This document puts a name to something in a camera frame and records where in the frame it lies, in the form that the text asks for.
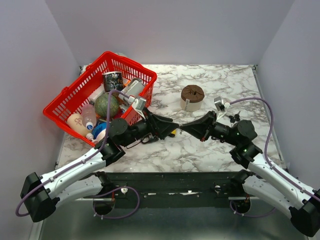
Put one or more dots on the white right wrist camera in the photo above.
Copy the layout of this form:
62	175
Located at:
221	107

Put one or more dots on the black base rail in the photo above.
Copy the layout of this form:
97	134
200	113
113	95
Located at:
165	190

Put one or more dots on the dark printed can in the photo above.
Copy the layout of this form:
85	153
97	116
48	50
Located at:
113	80

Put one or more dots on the yellow Opel padlock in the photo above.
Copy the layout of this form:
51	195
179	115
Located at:
173	133

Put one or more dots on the red plastic basket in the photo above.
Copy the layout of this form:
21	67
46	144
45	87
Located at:
73	97

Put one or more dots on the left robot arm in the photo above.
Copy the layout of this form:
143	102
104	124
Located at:
39	194

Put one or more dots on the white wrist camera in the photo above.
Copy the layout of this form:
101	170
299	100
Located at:
221	107
137	103

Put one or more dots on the black Kaijing padlock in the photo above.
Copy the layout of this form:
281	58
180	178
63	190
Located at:
149	139

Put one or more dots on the brown wrapped paper roll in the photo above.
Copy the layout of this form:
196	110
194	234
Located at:
191	98

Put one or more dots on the white small box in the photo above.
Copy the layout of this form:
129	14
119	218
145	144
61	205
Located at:
96	93

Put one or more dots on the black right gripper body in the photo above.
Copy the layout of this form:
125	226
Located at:
214	128

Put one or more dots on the clear plastic bottle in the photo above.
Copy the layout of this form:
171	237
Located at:
88	114

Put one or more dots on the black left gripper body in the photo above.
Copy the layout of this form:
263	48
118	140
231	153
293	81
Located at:
149	126

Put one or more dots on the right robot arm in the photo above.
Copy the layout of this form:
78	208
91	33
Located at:
261	177

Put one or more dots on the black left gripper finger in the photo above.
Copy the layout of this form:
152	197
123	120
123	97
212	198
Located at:
165	129
156	119

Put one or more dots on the black headed key bunch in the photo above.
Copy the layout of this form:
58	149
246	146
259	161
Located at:
234	118

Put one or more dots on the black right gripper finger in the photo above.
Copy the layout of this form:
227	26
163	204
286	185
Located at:
196	130
201	123

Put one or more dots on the blue white bottle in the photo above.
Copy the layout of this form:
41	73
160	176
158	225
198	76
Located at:
97	134

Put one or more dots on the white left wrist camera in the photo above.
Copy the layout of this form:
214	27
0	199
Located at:
137	103

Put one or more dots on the green glitter ball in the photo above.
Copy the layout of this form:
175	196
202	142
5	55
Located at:
103	106

